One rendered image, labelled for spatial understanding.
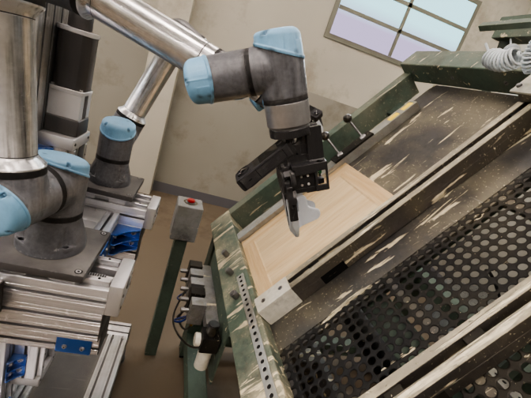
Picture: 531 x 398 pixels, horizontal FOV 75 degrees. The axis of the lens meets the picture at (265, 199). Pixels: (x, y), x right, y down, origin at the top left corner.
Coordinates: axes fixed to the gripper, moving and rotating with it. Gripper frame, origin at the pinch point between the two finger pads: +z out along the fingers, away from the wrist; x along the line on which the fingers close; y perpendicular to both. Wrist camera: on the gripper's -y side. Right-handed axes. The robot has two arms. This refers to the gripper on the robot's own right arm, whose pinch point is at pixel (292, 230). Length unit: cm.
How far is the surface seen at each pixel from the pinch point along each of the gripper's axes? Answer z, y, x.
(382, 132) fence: 5, 55, 79
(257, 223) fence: 34, -4, 75
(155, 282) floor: 105, -83, 160
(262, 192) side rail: 30, 2, 99
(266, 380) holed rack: 42.4, -11.3, 4.4
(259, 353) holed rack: 42.0, -12.1, 12.9
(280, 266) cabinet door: 37, 0, 45
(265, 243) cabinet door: 37, -3, 63
